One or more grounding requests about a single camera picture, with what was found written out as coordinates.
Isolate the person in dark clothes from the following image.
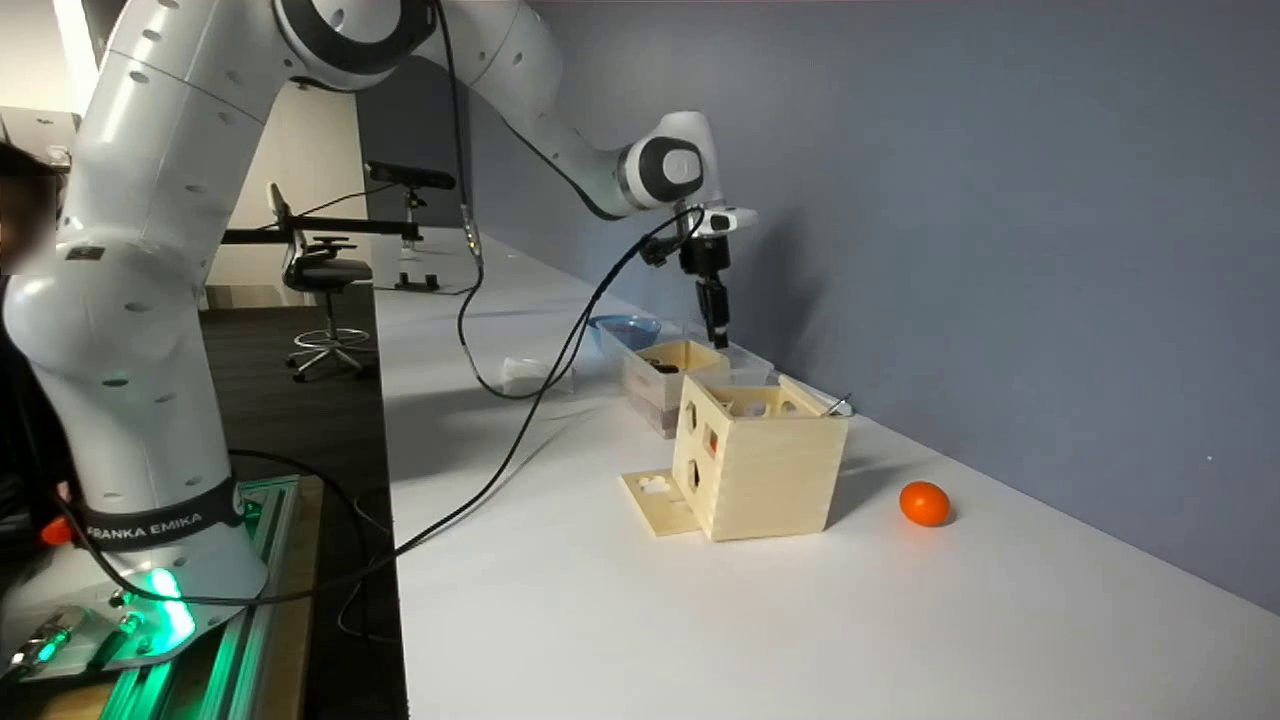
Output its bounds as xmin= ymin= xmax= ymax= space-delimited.
xmin=0 ymin=135 xmax=81 ymax=591

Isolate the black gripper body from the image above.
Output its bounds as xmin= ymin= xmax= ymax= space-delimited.
xmin=678 ymin=231 xmax=734 ymax=284

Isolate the black camera stand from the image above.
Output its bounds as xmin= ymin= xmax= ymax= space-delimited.
xmin=215 ymin=154 xmax=459 ymax=290

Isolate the wooden box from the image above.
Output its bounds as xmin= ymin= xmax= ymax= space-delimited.
xmin=622 ymin=335 xmax=738 ymax=420

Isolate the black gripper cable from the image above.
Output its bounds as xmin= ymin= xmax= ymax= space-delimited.
xmin=63 ymin=0 xmax=708 ymax=612

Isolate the small orange ball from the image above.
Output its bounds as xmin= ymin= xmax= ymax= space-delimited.
xmin=895 ymin=476 xmax=962 ymax=532

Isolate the black office chair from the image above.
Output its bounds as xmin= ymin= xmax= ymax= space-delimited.
xmin=281 ymin=250 xmax=382 ymax=382

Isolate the wooden shape sorter cube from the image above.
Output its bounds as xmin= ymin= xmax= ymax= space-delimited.
xmin=622 ymin=369 xmax=856 ymax=546

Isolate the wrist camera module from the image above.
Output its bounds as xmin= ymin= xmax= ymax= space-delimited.
xmin=685 ymin=205 xmax=755 ymax=244

